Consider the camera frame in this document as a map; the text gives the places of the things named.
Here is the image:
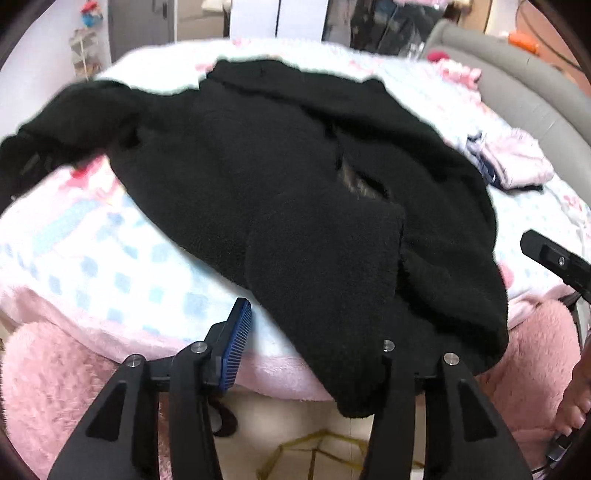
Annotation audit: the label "person's right hand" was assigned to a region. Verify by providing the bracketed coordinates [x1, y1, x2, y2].
[555, 345, 591, 436]

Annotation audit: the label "pink plush toy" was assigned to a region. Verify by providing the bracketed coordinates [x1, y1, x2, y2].
[427, 50, 482, 91]

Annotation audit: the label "colourful toy on shelf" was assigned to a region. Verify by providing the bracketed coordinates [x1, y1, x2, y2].
[80, 0, 103, 28]

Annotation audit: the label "folded pink garment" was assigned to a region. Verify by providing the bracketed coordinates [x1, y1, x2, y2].
[481, 128, 555, 190]

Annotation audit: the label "grey door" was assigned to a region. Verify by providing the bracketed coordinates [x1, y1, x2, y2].
[107, 0, 176, 63]

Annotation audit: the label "white small shelf rack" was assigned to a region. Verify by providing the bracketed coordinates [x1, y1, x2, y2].
[69, 28, 102, 80]

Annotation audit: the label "black fleece jacket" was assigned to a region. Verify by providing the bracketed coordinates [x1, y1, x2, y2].
[1, 60, 508, 417]

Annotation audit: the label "white wardrobe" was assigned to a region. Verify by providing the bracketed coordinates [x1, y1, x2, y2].
[229, 0, 329, 41]

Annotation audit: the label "orange plush toy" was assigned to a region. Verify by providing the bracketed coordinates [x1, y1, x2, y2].
[507, 31, 540, 55]

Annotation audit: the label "grey padded headboard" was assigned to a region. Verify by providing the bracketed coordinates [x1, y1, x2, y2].
[422, 20, 590, 199]

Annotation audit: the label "blue checkered cartoon blanket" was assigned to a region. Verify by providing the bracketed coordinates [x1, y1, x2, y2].
[0, 38, 591, 370]

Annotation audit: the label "folded dark striped clothes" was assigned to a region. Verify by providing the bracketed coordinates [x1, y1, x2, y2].
[466, 132, 543, 192]

